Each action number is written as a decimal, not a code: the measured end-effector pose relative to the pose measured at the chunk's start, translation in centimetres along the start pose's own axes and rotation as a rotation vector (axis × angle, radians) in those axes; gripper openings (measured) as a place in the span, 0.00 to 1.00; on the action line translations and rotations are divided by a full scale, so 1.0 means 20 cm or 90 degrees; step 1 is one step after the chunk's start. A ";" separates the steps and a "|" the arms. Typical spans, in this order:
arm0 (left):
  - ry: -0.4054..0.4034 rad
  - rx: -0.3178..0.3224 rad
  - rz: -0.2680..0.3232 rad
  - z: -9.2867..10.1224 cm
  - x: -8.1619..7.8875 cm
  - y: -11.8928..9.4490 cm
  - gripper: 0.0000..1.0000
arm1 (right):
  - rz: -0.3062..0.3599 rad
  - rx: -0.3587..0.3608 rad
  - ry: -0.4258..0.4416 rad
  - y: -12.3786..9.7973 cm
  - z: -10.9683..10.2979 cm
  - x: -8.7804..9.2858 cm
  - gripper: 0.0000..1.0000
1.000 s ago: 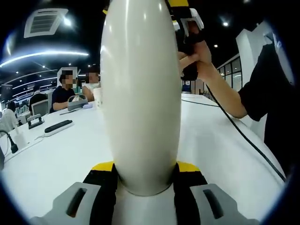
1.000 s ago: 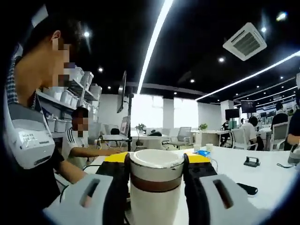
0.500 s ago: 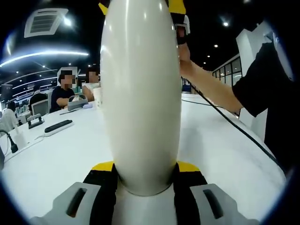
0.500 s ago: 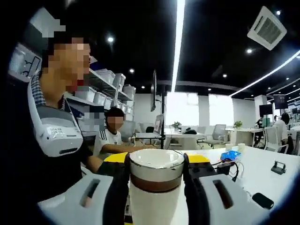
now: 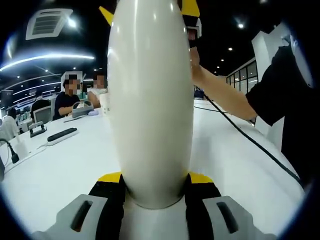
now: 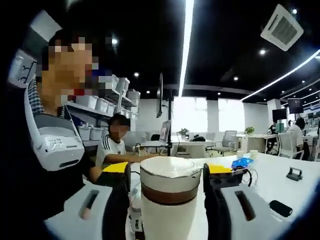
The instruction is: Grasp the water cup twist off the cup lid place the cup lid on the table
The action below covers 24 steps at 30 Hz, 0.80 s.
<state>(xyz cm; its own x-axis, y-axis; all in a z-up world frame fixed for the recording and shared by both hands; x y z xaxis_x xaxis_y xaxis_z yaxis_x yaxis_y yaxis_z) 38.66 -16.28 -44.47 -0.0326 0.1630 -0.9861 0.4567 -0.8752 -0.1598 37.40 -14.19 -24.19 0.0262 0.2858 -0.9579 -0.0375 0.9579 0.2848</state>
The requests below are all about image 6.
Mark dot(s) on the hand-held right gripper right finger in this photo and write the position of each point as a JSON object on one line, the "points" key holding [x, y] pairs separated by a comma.
{"points": [[215, 212]]}

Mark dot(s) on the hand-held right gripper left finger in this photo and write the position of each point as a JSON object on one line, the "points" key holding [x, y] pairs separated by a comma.
{"points": [[115, 212]]}

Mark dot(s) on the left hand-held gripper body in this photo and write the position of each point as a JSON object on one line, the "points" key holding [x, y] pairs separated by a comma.
{"points": [[136, 202]]}

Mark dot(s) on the cream thermos bottle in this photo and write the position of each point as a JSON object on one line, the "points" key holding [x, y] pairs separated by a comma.
{"points": [[170, 222]]}

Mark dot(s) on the small white cup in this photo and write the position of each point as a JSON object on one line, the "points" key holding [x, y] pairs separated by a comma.
{"points": [[253, 153]]}

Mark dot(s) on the blue packet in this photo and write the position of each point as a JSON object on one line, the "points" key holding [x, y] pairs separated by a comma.
{"points": [[241, 163]]}

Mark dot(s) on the white table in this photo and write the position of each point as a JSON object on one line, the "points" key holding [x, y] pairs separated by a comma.
{"points": [[262, 180]]}

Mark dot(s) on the white and black power strip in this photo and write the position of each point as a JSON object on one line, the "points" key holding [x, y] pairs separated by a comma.
{"points": [[281, 208]]}

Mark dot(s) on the white office desk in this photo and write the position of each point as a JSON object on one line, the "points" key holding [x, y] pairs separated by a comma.
{"points": [[190, 146]]}

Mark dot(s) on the grey mesh office chair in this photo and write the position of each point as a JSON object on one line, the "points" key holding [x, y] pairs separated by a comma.
{"points": [[228, 140]]}

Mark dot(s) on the black bag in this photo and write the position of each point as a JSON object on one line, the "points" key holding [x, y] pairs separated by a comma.
{"points": [[198, 138]]}

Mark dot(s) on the grey laptop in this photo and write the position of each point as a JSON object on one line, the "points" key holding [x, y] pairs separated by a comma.
{"points": [[165, 132]]}

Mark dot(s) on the white chest-worn device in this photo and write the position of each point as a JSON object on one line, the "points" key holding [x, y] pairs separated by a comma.
{"points": [[60, 150]]}

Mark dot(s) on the small green plant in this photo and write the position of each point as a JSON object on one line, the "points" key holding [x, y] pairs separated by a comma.
{"points": [[183, 132], [249, 130]]}

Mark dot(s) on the black monitor pole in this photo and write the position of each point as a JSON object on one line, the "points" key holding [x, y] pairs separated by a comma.
{"points": [[170, 125]]}

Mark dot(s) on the white office chair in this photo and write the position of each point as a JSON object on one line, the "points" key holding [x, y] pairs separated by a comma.
{"points": [[286, 146]]}

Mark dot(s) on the person's black shirt torso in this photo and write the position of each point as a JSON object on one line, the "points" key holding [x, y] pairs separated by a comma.
{"points": [[25, 175]]}

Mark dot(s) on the shelf of white storage bins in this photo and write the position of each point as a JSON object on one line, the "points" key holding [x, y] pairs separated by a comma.
{"points": [[105, 105]]}

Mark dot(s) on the monitor on pole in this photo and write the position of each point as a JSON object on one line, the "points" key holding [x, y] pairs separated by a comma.
{"points": [[160, 100]]}

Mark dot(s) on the black standing monitor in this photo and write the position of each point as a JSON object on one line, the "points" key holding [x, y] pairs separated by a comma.
{"points": [[279, 114]]}

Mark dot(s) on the hanging dark screen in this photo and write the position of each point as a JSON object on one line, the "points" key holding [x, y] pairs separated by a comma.
{"points": [[295, 106]]}

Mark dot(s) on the curved ceiling light strip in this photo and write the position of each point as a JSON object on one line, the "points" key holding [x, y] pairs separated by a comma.
{"points": [[275, 81]]}

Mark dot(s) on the straight ceiling light strip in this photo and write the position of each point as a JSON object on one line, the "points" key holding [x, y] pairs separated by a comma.
{"points": [[186, 50]]}

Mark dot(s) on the ceiling air conditioner vent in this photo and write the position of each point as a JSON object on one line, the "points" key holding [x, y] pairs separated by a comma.
{"points": [[282, 27]]}

